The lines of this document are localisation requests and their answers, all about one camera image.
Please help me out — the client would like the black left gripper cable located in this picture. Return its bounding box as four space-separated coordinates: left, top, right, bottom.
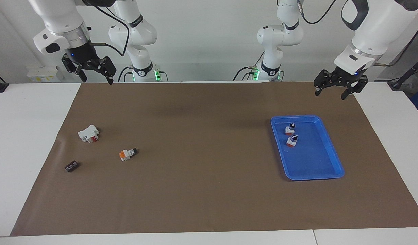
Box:
296 0 418 67

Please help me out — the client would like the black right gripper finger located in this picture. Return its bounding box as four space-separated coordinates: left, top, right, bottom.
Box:
61 55 88 83
93 56 117 85

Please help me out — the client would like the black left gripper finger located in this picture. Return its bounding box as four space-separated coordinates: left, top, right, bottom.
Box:
340 75 369 101
313 69 335 97

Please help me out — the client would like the black stand with pole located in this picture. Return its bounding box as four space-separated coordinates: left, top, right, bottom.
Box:
387 54 418 91

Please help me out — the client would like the brown table mat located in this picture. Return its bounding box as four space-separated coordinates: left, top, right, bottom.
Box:
10 82 418 237

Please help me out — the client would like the white box by wall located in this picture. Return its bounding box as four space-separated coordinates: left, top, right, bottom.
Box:
27 66 65 83

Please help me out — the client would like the white circuit breaker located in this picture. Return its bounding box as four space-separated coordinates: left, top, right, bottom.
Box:
78 125 100 144

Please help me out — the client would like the blue plastic tray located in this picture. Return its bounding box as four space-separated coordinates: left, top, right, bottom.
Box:
270 115 345 181

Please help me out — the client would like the black base cable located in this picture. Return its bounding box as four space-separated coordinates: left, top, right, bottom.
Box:
118 66 133 83
233 66 260 81

